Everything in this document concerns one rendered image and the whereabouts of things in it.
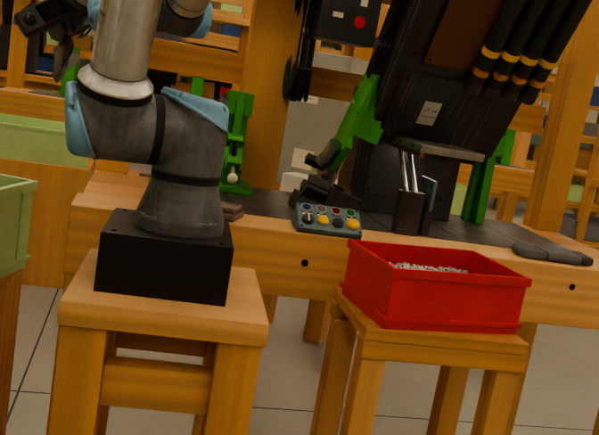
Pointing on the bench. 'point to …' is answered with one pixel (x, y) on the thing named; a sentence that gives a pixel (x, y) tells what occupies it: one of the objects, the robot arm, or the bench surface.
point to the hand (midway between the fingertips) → (31, 53)
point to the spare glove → (552, 254)
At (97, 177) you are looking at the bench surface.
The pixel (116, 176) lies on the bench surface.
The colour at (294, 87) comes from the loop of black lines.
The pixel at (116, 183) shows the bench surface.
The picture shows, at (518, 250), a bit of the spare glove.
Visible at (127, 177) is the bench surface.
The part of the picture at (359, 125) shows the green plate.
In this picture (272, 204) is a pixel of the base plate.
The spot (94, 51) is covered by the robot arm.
